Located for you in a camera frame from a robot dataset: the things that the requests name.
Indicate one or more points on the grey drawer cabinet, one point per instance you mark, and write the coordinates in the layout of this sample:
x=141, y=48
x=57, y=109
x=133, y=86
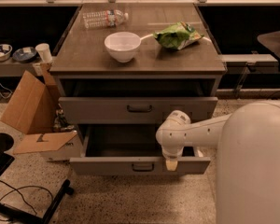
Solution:
x=83, y=67

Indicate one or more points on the blue white bowl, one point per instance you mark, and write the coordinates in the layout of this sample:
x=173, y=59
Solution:
x=5, y=52

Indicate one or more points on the green chip bag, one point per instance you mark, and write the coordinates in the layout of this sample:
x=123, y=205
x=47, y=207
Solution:
x=177, y=36

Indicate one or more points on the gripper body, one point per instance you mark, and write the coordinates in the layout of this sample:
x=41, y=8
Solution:
x=172, y=155

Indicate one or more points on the dark side table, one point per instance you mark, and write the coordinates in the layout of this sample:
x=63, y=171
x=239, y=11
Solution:
x=271, y=41

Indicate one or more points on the grey top drawer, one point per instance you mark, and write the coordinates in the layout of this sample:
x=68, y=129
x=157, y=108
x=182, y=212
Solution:
x=134, y=110

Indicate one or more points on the white paper cup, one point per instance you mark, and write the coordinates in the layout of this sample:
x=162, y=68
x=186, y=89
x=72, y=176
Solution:
x=44, y=52

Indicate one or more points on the clear plastic water bottle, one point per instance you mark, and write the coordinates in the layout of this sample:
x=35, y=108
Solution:
x=105, y=18

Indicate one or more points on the open cardboard box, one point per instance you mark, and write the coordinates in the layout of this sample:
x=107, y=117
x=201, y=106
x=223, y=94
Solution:
x=31, y=110

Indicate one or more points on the blue patterned bowl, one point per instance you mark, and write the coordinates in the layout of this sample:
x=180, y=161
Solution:
x=24, y=55

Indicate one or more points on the grey drawer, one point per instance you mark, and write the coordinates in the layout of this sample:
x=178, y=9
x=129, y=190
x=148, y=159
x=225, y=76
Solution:
x=134, y=110
x=123, y=149

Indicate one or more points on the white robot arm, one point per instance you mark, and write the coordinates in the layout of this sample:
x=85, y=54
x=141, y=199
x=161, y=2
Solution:
x=248, y=158

